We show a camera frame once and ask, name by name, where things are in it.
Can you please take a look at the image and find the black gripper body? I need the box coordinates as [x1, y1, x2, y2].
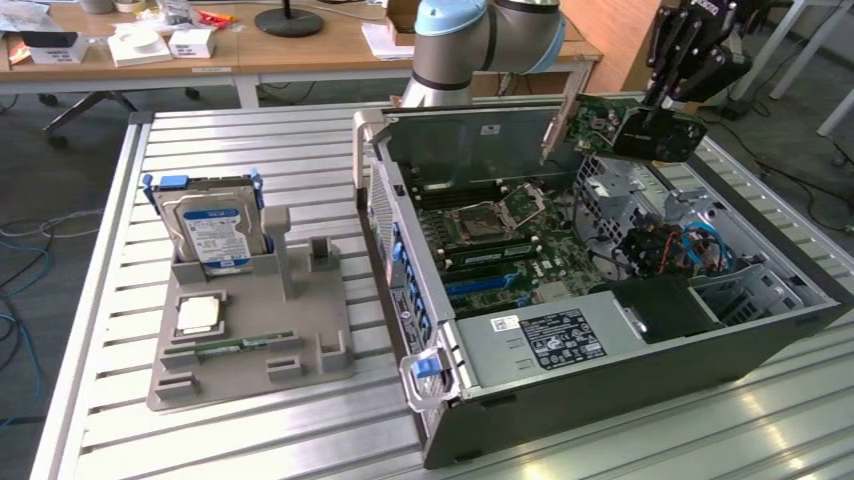
[679, 0, 743, 76]

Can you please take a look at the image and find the black Nvidia graphics card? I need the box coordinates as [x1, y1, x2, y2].
[538, 92, 710, 166]

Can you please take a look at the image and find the black box on floor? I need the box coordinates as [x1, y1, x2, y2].
[716, 97, 752, 121]

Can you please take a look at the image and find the white table leg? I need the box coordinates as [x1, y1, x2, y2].
[816, 89, 854, 137]

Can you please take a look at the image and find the perforated metal disk bay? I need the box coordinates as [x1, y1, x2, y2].
[571, 154, 675, 251]

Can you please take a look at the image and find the metal socket cover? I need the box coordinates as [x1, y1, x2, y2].
[497, 180, 550, 226]

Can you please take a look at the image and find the brown cardboard box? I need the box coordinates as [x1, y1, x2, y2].
[384, 0, 420, 35]

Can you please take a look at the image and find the green motherboard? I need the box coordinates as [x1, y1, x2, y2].
[399, 167, 612, 317]

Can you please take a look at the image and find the white paper stack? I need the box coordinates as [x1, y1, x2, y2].
[359, 22, 419, 62]

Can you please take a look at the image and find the slanted metal disk bay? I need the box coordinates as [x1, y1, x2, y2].
[686, 263, 806, 327]

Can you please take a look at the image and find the CPU socket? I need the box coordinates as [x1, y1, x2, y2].
[447, 202, 519, 247]

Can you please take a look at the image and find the black labelled RAM stick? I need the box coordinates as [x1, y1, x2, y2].
[440, 239, 539, 267]

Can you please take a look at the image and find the blue expansion slot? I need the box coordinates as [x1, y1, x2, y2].
[444, 273, 523, 298]

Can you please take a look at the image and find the wooden desk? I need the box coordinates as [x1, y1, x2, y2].
[0, 0, 606, 96]

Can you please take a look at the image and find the black round lamp base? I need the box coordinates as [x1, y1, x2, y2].
[252, 0, 327, 39]

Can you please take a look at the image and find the blue card retainer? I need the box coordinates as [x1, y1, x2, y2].
[388, 222, 432, 346]

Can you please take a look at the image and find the grey power supply unit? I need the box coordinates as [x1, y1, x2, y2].
[439, 291, 652, 401]

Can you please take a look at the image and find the open black PC case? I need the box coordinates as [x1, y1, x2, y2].
[351, 92, 843, 471]

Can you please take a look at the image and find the small white box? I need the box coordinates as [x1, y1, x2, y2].
[165, 28, 217, 60]

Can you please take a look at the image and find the blue case latch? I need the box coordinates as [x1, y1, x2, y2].
[411, 355, 447, 382]

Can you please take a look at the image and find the clear plastic parts bag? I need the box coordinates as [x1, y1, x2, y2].
[153, 0, 201, 26]

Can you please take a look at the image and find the grey printed parts rack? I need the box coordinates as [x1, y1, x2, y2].
[144, 204, 356, 412]

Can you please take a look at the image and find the white box with round part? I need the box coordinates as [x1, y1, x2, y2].
[105, 25, 175, 69]

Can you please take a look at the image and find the green RAM stick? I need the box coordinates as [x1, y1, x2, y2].
[192, 332, 295, 354]

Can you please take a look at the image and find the silver CPU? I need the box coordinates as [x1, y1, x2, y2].
[173, 295, 225, 334]

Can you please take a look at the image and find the black chair base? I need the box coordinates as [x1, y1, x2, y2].
[37, 87, 201, 149]

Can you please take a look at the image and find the white box with black lid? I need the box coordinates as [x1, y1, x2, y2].
[17, 30, 89, 65]

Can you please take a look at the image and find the printed paper sheet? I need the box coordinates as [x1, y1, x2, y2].
[0, 8, 53, 34]

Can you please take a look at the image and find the white desk frame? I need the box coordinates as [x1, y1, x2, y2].
[730, 0, 854, 101]

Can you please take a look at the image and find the blue wire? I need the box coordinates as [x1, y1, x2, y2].
[679, 219, 736, 275]

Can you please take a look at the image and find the red wire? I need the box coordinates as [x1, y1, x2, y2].
[658, 225, 688, 274]

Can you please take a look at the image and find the black wire bundle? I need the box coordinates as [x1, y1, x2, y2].
[584, 223, 692, 281]

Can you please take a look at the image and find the hard disk with blue bracket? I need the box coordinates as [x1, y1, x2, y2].
[141, 169, 276, 279]

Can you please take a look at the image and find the blue floor cable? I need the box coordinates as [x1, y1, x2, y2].
[0, 239, 53, 427]

